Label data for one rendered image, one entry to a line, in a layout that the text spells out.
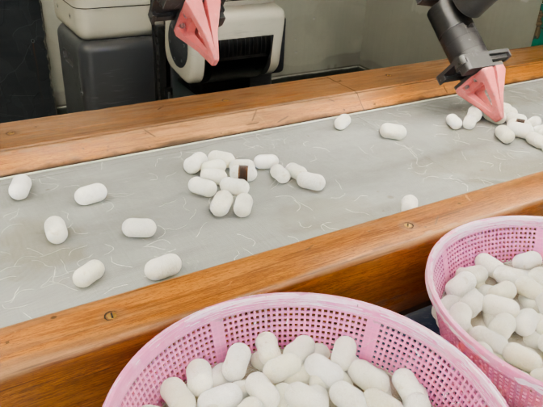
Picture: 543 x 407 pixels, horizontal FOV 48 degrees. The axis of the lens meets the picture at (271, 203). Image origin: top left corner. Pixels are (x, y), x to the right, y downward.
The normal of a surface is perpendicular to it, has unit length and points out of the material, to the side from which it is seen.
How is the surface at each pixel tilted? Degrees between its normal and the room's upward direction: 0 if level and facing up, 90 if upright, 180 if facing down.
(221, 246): 0
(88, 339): 0
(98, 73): 90
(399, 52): 90
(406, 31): 90
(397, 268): 90
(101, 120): 0
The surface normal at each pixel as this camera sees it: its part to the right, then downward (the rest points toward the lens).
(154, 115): 0.04, -0.87
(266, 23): 0.49, 0.55
